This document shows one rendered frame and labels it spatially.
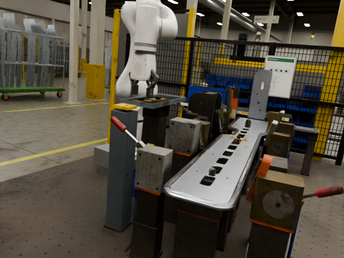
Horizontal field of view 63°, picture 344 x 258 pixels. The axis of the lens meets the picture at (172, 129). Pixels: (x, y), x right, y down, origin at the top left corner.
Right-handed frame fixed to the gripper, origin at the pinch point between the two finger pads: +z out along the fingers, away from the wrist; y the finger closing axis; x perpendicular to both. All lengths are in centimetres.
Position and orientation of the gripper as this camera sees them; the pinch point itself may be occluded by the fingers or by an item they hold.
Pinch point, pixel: (142, 93)
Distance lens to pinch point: 109.5
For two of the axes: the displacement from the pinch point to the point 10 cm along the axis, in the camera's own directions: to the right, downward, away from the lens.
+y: 7.0, 2.3, -6.8
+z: -1.0, 9.7, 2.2
